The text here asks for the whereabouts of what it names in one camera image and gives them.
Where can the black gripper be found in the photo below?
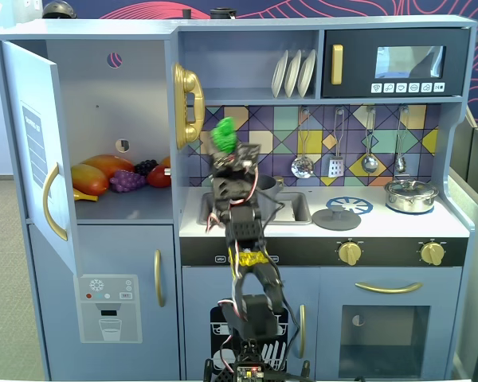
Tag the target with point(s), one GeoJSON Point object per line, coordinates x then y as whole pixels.
{"type": "Point", "coordinates": [228, 162]}

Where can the green toy pineapple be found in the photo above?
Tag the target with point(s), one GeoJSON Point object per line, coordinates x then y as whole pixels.
{"type": "Point", "coordinates": [224, 133]}

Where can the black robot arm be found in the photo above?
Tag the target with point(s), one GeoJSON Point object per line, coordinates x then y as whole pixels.
{"type": "Point", "coordinates": [247, 231]}

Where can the blue shopping list cabinet door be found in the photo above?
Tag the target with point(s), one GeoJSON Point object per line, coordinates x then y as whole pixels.
{"type": "Point", "coordinates": [16, 79]}

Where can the gray toy pot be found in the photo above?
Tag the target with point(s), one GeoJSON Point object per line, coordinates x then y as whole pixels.
{"type": "Point", "coordinates": [269, 187]}

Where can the orange toy fruit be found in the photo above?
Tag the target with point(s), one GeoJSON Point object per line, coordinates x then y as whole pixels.
{"type": "Point", "coordinates": [166, 161]}

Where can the steel slotted skimmer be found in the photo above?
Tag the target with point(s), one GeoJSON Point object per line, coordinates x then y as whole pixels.
{"type": "Point", "coordinates": [302, 167]}

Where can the red toy fruit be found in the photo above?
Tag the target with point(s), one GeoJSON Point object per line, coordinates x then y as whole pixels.
{"type": "Point", "coordinates": [157, 177]}

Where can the gold toy phone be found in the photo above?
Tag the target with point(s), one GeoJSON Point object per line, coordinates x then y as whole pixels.
{"type": "Point", "coordinates": [191, 83]}

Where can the black toy grapes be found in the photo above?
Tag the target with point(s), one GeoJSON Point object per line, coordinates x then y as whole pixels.
{"type": "Point", "coordinates": [145, 167]}

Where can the gray toy sink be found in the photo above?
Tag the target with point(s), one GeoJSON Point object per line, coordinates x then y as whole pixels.
{"type": "Point", "coordinates": [299, 207]}

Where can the white toy plate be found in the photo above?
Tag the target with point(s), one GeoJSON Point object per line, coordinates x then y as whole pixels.
{"type": "Point", "coordinates": [307, 71]}
{"type": "Point", "coordinates": [279, 75]}
{"type": "Point", "coordinates": [293, 73]}

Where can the steel slotted spatula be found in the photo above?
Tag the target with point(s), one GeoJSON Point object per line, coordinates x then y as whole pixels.
{"type": "Point", "coordinates": [336, 168]}

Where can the purple toy grapes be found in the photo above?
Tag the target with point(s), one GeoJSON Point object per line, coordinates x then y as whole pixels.
{"type": "Point", "coordinates": [127, 182]}

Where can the red orange toy mango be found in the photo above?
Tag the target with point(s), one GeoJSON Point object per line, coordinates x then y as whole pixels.
{"type": "Point", "coordinates": [111, 162]}

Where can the gray pot lid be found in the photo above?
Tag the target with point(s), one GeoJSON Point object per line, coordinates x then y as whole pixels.
{"type": "Point", "coordinates": [336, 221]}

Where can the steel ladle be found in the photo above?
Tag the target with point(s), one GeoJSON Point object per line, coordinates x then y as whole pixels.
{"type": "Point", "coordinates": [369, 164]}

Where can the black round device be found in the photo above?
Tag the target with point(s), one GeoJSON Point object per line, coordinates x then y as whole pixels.
{"type": "Point", "coordinates": [223, 13]}

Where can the orange yellow toy mango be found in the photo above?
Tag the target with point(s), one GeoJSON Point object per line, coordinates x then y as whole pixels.
{"type": "Point", "coordinates": [88, 180]}

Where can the small black cap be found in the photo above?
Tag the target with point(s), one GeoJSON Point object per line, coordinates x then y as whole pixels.
{"type": "Point", "coordinates": [186, 12]}

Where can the blue toy kitchen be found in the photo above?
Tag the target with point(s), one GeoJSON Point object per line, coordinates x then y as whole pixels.
{"type": "Point", "coordinates": [115, 246]}

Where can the yellow toy banana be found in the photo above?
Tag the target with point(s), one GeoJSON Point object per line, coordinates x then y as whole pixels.
{"type": "Point", "coordinates": [83, 196]}

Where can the gold stove knob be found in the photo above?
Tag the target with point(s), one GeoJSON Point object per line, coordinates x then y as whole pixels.
{"type": "Point", "coordinates": [350, 254]}
{"type": "Point", "coordinates": [433, 254]}

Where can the steel spoon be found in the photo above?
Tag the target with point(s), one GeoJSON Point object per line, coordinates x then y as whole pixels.
{"type": "Point", "coordinates": [400, 163]}

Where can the steel pot with lid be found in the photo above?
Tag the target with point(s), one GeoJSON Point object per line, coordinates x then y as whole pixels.
{"type": "Point", "coordinates": [411, 197]}

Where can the black helmet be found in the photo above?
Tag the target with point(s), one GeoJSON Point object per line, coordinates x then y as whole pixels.
{"type": "Point", "coordinates": [59, 10]}

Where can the black toy microwave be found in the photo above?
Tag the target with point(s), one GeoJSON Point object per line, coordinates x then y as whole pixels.
{"type": "Point", "coordinates": [456, 59]}

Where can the gray desk divider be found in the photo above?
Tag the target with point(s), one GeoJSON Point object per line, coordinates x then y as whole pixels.
{"type": "Point", "coordinates": [476, 278]}

